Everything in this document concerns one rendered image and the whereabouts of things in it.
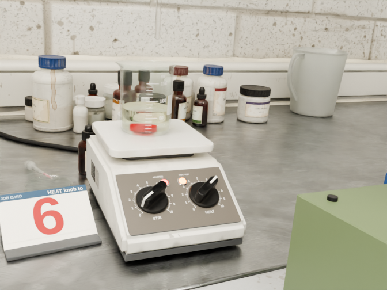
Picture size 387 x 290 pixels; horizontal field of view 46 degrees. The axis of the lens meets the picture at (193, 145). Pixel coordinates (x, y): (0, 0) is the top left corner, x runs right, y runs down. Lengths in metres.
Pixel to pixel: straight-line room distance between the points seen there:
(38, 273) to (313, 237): 0.24
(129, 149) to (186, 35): 0.64
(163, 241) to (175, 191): 0.06
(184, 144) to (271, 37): 0.74
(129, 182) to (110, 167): 0.03
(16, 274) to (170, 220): 0.15
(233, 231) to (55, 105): 0.47
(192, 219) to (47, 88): 0.45
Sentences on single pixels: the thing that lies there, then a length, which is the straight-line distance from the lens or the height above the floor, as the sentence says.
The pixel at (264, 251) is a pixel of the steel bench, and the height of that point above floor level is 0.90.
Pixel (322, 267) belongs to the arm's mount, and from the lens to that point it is 0.36.
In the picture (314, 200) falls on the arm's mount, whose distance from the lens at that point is 0.36.
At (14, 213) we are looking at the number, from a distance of 0.49.
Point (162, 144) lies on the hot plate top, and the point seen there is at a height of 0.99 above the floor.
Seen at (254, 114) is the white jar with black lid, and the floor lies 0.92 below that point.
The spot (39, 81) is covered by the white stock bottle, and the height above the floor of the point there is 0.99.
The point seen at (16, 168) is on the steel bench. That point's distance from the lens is 0.69.
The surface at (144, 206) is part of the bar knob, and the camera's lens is 0.45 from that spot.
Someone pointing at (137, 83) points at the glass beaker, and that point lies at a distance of 0.52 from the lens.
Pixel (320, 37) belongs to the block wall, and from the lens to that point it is 1.31.
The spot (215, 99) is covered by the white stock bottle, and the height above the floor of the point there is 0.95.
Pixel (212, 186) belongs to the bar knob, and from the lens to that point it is 0.47.
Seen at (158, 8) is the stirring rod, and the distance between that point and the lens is 0.52.
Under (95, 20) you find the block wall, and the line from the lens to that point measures 1.02.
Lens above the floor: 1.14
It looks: 17 degrees down
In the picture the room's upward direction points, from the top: 4 degrees clockwise
